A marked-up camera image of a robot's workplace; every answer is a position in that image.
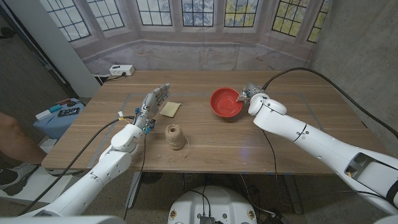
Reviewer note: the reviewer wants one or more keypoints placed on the brown twine spool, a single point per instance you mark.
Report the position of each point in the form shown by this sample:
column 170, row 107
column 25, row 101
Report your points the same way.
column 174, row 137

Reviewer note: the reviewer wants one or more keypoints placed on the black phone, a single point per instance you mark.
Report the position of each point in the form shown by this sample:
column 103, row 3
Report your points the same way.
column 68, row 112

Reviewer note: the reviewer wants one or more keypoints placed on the grey table leg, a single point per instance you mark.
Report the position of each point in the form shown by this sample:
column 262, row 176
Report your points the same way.
column 293, row 194
column 134, row 189

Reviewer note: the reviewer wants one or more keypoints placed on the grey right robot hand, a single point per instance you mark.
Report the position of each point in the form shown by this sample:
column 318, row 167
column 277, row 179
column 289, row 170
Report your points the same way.
column 250, row 90

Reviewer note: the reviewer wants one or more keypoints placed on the printed window backdrop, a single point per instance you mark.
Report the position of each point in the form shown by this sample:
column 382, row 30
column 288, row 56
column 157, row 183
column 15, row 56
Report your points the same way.
column 199, row 53

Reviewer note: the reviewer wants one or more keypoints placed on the grey black sneaker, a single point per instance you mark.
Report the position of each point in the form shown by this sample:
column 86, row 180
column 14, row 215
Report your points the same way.
column 14, row 179

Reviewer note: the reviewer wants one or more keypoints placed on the red small object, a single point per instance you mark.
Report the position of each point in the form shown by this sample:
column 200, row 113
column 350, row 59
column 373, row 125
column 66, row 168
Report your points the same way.
column 63, row 101

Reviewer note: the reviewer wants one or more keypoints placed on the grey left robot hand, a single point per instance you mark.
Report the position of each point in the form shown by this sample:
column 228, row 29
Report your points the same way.
column 152, row 101

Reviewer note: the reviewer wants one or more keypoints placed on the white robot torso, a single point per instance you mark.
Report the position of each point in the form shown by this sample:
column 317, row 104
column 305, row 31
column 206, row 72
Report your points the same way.
column 214, row 202

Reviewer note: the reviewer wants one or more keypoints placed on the teal small box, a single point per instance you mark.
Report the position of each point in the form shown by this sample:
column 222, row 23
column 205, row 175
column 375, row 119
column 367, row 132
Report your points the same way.
column 55, row 108

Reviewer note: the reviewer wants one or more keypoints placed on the person's bare leg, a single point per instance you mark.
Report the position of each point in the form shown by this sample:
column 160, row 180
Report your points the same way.
column 15, row 141

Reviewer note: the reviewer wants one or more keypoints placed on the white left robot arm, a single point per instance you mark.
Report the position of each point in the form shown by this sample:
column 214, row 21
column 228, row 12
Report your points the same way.
column 93, row 183

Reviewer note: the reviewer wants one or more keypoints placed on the white power strip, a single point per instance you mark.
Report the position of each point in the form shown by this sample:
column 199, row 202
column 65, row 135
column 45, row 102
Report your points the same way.
column 121, row 70

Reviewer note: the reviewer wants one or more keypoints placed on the red bowl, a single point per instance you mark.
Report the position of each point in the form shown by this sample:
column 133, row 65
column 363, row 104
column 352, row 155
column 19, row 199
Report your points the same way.
column 225, row 102

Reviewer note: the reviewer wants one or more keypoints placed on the blue box with devices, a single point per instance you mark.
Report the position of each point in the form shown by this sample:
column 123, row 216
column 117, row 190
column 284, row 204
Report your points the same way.
column 53, row 126

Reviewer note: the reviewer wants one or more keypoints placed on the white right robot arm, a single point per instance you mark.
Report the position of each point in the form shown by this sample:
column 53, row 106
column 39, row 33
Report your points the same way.
column 317, row 140

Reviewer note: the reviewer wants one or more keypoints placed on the white small box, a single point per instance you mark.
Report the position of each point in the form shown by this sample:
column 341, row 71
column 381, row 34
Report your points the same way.
column 43, row 114

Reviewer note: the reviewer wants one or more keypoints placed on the white floor mat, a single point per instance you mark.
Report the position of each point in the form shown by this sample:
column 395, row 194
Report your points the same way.
column 40, row 183

